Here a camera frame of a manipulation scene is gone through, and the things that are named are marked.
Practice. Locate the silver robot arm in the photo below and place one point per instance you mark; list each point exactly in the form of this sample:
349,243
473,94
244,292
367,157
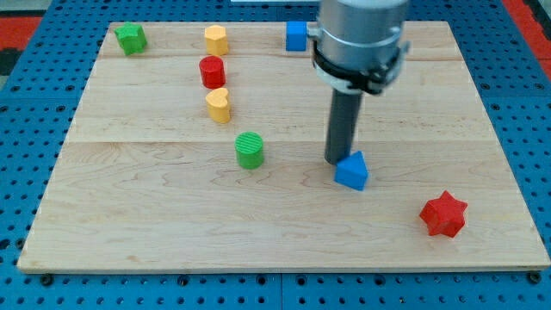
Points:
356,44

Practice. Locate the blue triangle block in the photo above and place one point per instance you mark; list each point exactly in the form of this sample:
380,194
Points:
352,172

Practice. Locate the green cylinder block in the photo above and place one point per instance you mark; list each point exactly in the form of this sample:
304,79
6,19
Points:
249,150

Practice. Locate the yellow heart block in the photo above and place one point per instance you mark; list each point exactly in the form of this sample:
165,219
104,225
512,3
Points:
218,105

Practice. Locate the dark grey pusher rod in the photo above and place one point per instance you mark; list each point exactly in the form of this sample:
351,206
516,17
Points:
342,125

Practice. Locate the wooden board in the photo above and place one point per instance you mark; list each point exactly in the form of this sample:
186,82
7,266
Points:
147,183

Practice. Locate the red cylinder block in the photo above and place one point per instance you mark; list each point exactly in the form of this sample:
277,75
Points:
212,72

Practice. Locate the yellow hexagon block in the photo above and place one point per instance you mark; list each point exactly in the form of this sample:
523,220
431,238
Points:
216,40

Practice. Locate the blue cube block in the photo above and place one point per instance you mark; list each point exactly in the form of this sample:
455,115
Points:
296,36

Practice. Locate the red star block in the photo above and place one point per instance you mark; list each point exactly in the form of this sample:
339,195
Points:
444,215

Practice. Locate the green star block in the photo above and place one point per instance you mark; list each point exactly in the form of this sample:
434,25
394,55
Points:
131,38

